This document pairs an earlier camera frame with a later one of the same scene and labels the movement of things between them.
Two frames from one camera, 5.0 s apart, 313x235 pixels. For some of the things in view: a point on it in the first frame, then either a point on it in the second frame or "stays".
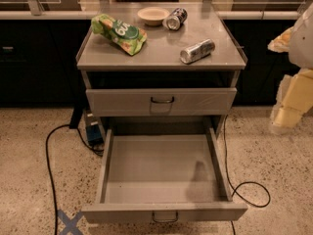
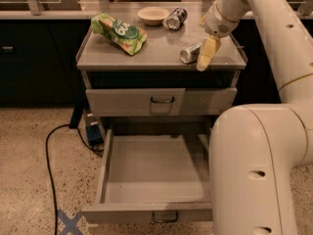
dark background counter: [38, 57] stays
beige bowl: [154, 15] stays
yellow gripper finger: [281, 43] to [203, 19]
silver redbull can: [198, 52] stays
